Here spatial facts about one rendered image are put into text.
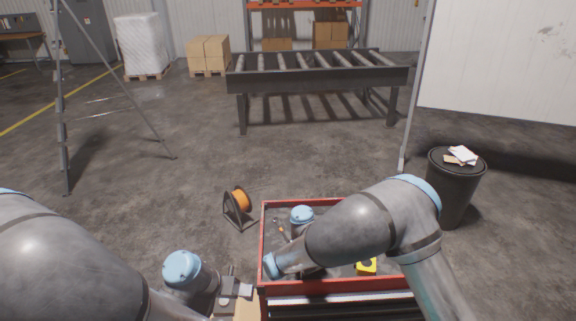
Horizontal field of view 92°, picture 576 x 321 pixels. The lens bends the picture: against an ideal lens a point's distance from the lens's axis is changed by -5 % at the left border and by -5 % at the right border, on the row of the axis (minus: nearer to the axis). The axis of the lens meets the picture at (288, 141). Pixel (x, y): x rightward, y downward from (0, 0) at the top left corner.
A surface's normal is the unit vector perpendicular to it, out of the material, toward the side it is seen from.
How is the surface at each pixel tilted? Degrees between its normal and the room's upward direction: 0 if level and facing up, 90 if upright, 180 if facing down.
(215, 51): 90
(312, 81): 90
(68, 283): 55
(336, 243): 70
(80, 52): 90
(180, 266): 25
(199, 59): 90
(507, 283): 0
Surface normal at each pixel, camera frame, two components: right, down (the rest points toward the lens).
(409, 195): 0.21, -0.61
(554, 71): -0.38, 0.46
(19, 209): 0.17, -0.98
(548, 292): -0.02, -0.88
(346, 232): -0.46, -0.18
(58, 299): 0.63, -0.18
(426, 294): -0.64, 0.07
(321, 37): 0.03, 0.48
